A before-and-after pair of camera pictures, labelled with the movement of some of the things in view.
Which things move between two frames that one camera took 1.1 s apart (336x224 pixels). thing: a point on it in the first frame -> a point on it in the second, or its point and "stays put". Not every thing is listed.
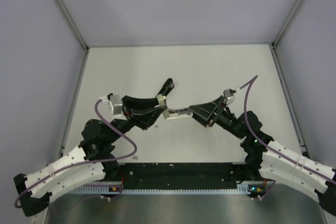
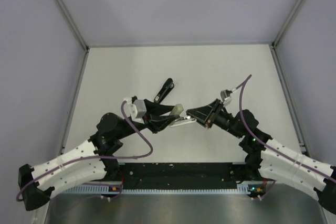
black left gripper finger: [147, 116] -> [162, 122]
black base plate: [187, 176] stays put
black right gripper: [217, 106] stays put
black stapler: [168, 85] stays put
